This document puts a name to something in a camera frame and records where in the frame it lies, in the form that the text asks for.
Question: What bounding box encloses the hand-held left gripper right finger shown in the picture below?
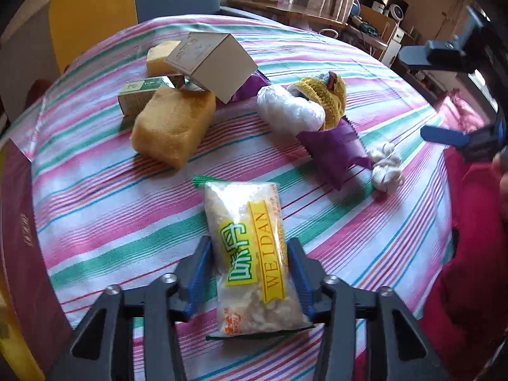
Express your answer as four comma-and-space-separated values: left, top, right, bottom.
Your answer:
286, 237, 457, 381

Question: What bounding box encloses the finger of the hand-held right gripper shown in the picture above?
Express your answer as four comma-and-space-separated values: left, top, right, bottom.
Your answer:
421, 117, 508, 163
399, 40, 467, 70

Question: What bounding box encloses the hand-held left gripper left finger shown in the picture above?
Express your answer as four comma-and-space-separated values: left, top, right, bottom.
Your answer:
47, 235, 215, 381

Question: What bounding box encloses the white sock bundle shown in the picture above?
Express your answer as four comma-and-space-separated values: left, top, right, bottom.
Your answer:
366, 142, 405, 193

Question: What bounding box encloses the clear snack packet yellow label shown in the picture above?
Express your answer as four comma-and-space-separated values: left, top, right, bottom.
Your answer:
193, 175, 314, 342

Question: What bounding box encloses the large yellow sponge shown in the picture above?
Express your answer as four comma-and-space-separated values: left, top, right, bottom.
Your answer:
132, 85, 217, 167

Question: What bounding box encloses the white cardboard box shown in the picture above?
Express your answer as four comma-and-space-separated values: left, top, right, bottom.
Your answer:
164, 32, 258, 104

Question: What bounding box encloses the small yellow sponge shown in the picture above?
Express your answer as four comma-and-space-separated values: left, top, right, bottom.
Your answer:
146, 40, 181, 78

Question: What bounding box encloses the person's right hand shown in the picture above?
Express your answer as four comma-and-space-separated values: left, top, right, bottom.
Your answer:
492, 155, 508, 223

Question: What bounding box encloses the yellow knitted sock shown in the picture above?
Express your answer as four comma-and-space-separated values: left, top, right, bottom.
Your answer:
288, 71, 347, 131

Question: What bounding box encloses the red cloth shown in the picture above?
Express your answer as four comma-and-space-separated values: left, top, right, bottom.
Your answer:
421, 89, 508, 350

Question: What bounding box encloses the wooden desk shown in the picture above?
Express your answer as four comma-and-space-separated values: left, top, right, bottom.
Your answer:
225, 0, 348, 30

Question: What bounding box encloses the white plastic bag bundle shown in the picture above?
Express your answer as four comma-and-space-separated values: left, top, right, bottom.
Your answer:
256, 85, 326, 131

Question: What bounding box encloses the small green and white box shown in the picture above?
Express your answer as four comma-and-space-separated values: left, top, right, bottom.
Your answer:
118, 75, 187, 117

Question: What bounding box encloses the maroon cloth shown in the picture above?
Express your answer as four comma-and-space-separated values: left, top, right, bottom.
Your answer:
26, 79, 52, 106

